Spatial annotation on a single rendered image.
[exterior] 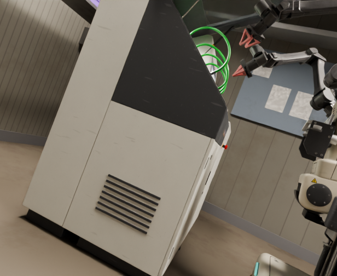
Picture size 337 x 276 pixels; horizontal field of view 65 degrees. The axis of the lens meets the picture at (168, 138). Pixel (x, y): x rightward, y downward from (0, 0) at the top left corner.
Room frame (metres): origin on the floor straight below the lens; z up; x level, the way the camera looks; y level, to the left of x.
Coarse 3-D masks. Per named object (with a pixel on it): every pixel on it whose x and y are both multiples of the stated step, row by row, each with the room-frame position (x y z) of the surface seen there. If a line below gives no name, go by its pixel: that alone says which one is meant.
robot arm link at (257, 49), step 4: (256, 44) 1.55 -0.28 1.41; (252, 48) 1.55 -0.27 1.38; (256, 48) 1.54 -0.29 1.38; (260, 48) 1.55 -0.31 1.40; (252, 52) 1.55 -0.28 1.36; (256, 52) 1.53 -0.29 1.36; (264, 52) 1.55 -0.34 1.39; (268, 56) 1.53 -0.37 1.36; (272, 56) 1.52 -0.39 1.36; (276, 56) 1.52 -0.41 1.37; (268, 60) 1.53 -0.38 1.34; (264, 64) 1.56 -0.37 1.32
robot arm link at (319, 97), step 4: (316, 96) 1.54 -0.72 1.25; (320, 96) 1.51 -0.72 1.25; (316, 100) 1.53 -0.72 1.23; (320, 100) 1.51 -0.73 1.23; (324, 100) 1.49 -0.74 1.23; (316, 104) 1.53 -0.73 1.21; (320, 104) 1.52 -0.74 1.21; (324, 104) 1.51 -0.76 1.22; (328, 104) 1.51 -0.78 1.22; (324, 108) 1.54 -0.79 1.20
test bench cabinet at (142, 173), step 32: (128, 128) 1.35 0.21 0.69; (160, 128) 1.31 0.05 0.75; (96, 160) 1.37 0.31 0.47; (128, 160) 1.33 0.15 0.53; (160, 160) 1.29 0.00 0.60; (192, 160) 1.26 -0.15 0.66; (96, 192) 1.36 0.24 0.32; (128, 192) 1.32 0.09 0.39; (160, 192) 1.28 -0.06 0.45; (192, 192) 1.24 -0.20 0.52; (64, 224) 1.38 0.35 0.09; (96, 224) 1.34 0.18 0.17; (128, 224) 1.30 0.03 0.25; (160, 224) 1.26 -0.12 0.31; (96, 256) 1.36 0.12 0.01; (128, 256) 1.29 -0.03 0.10; (160, 256) 1.25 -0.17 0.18
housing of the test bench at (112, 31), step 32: (128, 0) 1.41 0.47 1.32; (96, 32) 1.44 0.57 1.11; (128, 32) 1.40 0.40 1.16; (96, 64) 1.42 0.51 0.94; (64, 96) 1.45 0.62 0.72; (96, 96) 1.41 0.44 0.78; (64, 128) 1.43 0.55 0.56; (96, 128) 1.39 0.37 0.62; (64, 160) 1.42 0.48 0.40; (32, 192) 1.44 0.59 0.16; (64, 192) 1.40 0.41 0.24
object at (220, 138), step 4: (224, 120) 1.36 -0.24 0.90; (228, 120) 1.63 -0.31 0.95; (224, 124) 1.45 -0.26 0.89; (228, 124) 1.77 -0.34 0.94; (220, 128) 1.31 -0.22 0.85; (224, 128) 1.56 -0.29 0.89; (220, 132) 1.40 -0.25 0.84; (220, 136) 1.52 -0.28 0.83; (224, 136) 1.87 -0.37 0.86; (216, 140) 1.34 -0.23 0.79; (220, 140) 1.64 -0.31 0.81; (220, 144) 1.78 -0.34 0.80
